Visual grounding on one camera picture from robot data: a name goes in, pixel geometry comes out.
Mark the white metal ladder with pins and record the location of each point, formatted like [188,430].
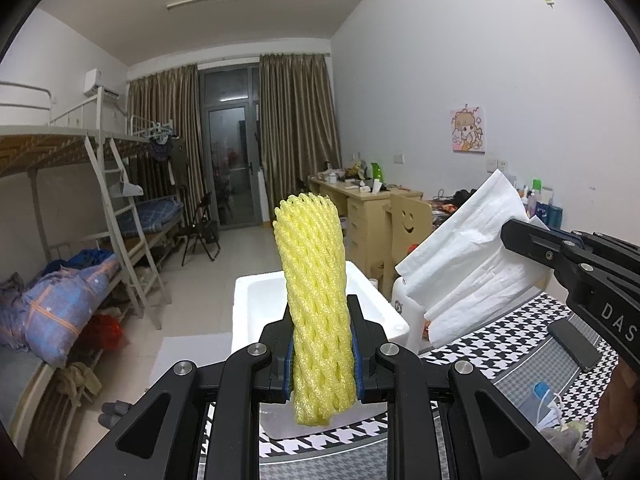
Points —
[123,235]

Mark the white air conditioner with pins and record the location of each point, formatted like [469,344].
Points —
[97,82]

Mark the dark blue hanging garment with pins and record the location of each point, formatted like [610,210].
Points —
[160,149]

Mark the beige crumpled cloth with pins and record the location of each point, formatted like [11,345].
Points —
[80,380]

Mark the glass balcony door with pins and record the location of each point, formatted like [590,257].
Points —
[230,150]

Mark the blue face mask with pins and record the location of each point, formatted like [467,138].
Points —
[542,400]

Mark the houndstooth tablecloth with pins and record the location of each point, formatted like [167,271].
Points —
[500,355]

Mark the blue checked mattress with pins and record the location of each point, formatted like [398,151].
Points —
[157,212]

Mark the black folding chair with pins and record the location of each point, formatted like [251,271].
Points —
[200,232]

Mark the person's right hand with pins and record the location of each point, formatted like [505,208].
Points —
[615,410]

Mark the yellow foam net sleeve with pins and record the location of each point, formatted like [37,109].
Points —
[312,270]

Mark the row of toiletry bottles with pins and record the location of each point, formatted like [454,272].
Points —
[540,205]

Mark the blue checked quilt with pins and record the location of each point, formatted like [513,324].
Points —
[55,305]

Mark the white foam box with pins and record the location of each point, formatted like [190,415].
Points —
[260,305]

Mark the white metal bunk bed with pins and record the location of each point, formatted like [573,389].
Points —
[50,147]
[135,142]

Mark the white hanging bag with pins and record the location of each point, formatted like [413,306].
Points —
[127,190]

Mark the grey slipper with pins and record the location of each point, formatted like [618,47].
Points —
[109,420]
[120,406]

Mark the white foam sheet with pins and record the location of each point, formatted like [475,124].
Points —
[465,260]

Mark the white wall socket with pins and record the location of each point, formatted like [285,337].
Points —
[497,164]

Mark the wall poster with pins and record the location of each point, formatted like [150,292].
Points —
[469,129]

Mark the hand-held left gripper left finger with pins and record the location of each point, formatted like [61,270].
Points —
[289,375]

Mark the light wooden desk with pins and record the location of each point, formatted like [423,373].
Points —
[360,215]

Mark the brown curtain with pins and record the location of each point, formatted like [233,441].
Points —
[300,130]
[165,125]

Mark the orange red bag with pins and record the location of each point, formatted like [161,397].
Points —
[107,332]

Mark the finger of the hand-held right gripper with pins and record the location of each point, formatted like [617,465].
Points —
[540,245]
[615,249]

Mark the dark green hanging jacket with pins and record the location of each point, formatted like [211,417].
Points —
[179,160]

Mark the grey cloth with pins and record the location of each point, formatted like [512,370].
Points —
[567,442]

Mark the blue crumpled clothing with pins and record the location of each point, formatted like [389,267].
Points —
[92,259]

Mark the white tissue box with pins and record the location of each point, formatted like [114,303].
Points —
[365,189]

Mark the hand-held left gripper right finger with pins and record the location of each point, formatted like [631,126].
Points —
[356,375]

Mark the wooden chair with smiley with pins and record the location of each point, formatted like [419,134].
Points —
[407,225]

